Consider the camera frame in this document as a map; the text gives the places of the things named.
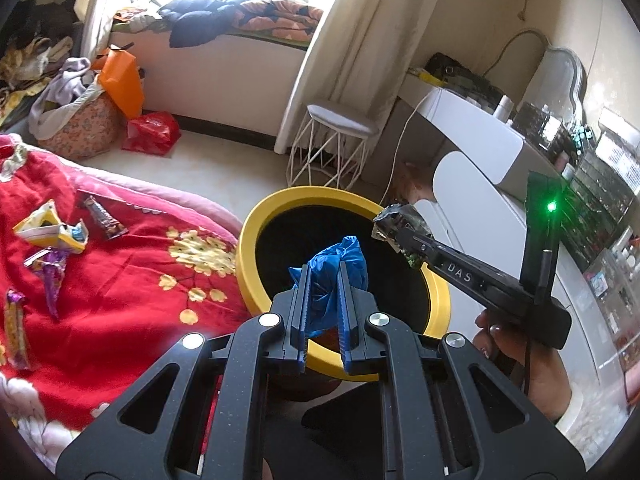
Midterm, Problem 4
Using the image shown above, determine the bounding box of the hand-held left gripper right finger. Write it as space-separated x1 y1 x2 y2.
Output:
337 260 586 480

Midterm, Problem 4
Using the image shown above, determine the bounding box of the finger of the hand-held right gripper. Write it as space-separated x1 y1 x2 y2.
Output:
395 227 441 270

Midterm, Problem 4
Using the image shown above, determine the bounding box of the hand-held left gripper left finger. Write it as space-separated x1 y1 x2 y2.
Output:
56 262 313 480

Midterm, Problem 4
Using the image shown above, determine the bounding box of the dark green snack packet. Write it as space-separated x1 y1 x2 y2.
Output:
372 201 436 268

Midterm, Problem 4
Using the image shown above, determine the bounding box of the blue wrapper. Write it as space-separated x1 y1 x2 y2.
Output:
288 235 370 338

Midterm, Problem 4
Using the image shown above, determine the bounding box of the yellow trash bin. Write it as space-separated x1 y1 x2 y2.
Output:
236 186 452 383

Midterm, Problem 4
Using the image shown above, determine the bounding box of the person's right forearm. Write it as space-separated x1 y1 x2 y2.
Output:
552 390 586 433

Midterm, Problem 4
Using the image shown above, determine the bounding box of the person's right hand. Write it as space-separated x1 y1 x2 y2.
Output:
472 310 573 423

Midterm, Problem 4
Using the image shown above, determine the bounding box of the white chair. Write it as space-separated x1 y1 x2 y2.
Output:
415 150 531 271

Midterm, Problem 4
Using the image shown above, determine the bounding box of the white desk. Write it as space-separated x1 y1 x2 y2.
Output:
400 72 626 396

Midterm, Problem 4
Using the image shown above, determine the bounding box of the cluttered cosmetics organizer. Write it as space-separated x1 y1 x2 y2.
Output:
560 107 640 271

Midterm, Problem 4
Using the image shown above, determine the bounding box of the yellow flat item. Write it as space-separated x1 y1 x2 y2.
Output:
407 66 446 86

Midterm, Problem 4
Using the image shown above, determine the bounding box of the dark green bag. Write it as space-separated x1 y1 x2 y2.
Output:
425 52 503 103

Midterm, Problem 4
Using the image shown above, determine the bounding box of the red floral blanket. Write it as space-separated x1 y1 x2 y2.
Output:
0 132 251 461

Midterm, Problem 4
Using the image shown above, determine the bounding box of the white framed mirror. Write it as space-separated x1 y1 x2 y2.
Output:
517 45 588 126

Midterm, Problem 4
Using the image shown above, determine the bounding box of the brown candy bar wrapper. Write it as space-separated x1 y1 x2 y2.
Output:
80 195 129 241

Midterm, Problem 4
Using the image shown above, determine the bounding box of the wide cream curtain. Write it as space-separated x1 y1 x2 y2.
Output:
274 0 446 153

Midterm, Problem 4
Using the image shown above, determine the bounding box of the red printed plastic bag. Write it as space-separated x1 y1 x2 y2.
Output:
121 111 182 157

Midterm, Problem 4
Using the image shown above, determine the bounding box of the white window seat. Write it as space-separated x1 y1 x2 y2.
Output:
112 20 313 136

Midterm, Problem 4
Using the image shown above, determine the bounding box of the purple candy wrapper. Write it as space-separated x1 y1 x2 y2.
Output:
23 249 68 320

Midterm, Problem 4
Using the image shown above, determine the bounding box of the orange patterned quilt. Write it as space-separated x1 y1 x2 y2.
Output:
235 0 325 38

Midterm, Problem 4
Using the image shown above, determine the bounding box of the yellow snack packet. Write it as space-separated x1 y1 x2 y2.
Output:
12 199 66 250

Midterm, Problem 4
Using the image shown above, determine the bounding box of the long purple wrapper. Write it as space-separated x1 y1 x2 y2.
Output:
4 287 31 372

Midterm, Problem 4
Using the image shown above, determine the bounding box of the floral laundry basket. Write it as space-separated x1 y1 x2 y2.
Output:
35 87 123 161

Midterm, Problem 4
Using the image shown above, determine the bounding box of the orange bag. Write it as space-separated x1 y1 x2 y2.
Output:
95 45 146 120

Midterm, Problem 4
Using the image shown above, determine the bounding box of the dark jacket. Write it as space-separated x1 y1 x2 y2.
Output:
157 0 251 48

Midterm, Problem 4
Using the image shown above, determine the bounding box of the lilac garment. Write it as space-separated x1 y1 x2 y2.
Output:
27 57 101 136

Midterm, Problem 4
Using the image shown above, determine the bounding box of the narrow cream curtain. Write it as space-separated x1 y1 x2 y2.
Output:
74 0 121 66

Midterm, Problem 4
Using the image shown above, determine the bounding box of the pile of clothes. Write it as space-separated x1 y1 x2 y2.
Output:
0 0 83 126

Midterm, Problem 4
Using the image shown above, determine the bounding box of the thin black cable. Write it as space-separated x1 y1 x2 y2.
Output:
520 340 533 396

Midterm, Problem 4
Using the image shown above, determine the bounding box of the white wire stool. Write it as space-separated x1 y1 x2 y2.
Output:
286 104 381 192

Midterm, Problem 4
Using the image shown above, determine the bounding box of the grey cable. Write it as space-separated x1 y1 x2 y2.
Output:
487 27 551 73

